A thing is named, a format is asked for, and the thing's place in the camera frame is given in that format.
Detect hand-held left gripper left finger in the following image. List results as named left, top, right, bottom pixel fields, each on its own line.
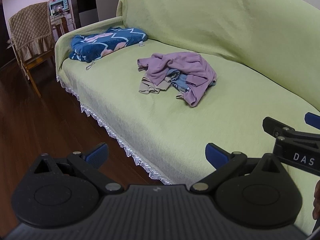
left=33, top=142, right=123, bottom=195

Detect beige and blue clothes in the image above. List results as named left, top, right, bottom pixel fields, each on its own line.
left=166, top=69, right=217, bottom=93

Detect teal toaster oven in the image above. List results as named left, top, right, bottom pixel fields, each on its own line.
left=49, top=0, right=69, bottom=15

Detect wooden side table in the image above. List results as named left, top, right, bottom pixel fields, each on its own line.
left=50, top=14, right=73, bottom=39

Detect green covered sofa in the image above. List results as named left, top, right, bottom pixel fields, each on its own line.
left=54, top=0, right=320, bottom=230

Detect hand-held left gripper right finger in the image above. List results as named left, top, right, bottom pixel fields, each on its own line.
left=191, top=142, right=287, bottom=195

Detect wooden armchair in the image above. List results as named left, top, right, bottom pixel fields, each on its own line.
left=15, top=46, right=57, bottom=98

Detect quilted brown chair cover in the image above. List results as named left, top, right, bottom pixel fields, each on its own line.
left=9, top=2, right=54, bottom=62

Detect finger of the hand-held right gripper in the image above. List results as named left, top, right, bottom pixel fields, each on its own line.
left=262, top=117, right=320, bottom=144
left=304, top=112, right=320, bottom=130

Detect person's right hand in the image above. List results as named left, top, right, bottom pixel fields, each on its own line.
left=313, top=179, right=320, bottom=227

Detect purple garment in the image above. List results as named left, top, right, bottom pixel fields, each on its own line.
left=137, top=52, right=217, bottom=107

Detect blue patterned blanket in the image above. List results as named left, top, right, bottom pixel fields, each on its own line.
left=69, top=27, right=148, bottom=63

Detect beige garment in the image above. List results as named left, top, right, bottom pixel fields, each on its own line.
left=139, top=76, right=185, bottom=100

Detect black refrigerator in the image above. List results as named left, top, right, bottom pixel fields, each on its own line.
left=70, top=0, right=99, bottom=29

